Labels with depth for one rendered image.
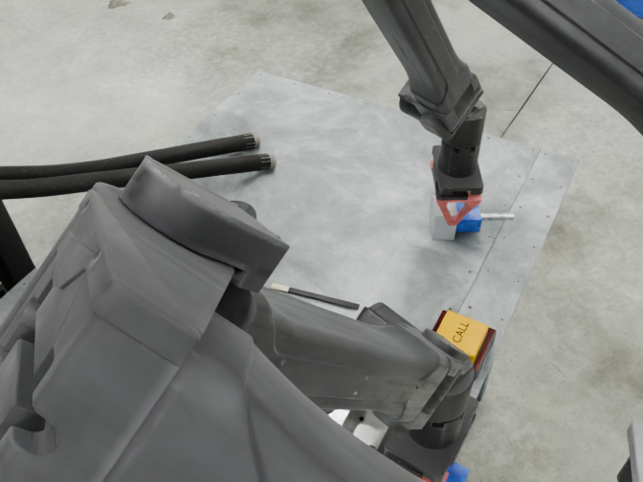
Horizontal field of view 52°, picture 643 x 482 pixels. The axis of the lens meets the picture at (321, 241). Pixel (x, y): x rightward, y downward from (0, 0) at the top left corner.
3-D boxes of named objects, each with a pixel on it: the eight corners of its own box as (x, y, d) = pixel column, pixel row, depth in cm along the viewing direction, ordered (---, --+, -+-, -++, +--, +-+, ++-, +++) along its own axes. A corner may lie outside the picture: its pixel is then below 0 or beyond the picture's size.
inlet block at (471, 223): (507, 218, 111) (513, 193, 107) (513, 239, 107) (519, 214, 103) (429, 219, 111) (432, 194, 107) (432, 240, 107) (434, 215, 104)
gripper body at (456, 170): (438, 198, 97) (443, 159, 92) (431, 154, 104) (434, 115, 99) (482, 197, 97) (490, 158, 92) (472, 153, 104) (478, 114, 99)
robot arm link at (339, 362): (22, 495, 21) (213, 212, 20) (-57, 383, 23) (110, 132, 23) (416, 447, 59) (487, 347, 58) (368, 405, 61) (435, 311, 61)
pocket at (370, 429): (392, 427, 78) (394, 410, 76) (373, 465, 75) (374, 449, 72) (358, 411, 80) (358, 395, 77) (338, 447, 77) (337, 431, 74)
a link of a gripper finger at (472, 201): (432, 235, 103) (437, 190, 97) (427, 204, 108) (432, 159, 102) (476, 234, 103) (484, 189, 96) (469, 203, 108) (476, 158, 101)
